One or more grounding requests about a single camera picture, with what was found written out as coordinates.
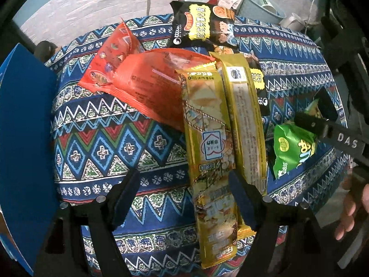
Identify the blue cardboard box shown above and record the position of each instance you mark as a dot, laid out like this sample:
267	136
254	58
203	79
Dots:
26	150

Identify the green snack packet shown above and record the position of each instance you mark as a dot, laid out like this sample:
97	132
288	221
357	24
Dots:
291	147

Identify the long gold snack packet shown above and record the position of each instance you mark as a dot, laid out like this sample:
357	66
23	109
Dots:
207	150
248	121

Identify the black round device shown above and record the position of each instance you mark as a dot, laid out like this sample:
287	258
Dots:
43	50

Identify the black and yellow snack packet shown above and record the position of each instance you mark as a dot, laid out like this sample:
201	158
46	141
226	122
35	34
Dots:
201	26

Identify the small red cartoon snack packet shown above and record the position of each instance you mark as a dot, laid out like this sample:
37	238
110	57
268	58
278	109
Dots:
112	57

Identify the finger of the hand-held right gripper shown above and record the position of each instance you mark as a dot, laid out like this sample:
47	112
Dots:
327	105
311	124

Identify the large orange snack bag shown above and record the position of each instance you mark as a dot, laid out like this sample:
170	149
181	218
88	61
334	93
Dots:
152	86

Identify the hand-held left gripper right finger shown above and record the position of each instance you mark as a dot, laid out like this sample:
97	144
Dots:
242	199

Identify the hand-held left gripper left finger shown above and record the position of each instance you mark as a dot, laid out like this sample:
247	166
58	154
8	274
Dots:
126	196

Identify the person's right hand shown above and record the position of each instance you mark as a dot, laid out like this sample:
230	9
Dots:
346	216

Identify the patterned blue blanket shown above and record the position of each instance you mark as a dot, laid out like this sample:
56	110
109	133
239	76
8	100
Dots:
115	150

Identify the pale blue waste bin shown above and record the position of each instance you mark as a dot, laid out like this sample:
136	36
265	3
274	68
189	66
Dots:
259	8

